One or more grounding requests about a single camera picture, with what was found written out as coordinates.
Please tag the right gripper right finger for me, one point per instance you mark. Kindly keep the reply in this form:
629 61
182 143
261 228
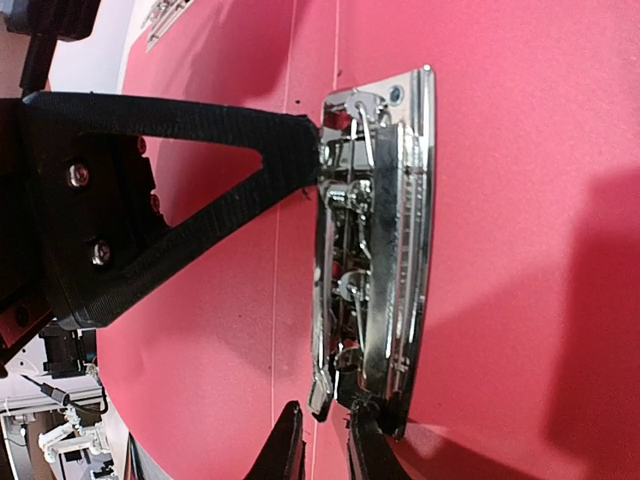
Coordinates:
369 454

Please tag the red file folder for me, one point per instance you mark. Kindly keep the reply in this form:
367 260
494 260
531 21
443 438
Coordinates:
530 356

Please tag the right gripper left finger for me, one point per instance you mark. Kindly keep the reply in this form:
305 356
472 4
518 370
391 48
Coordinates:
127 191

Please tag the chrome spine lever clip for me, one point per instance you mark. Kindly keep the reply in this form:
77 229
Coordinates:
373 243

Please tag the chrome top board clip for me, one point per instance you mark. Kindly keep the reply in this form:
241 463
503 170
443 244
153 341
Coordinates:
160 18

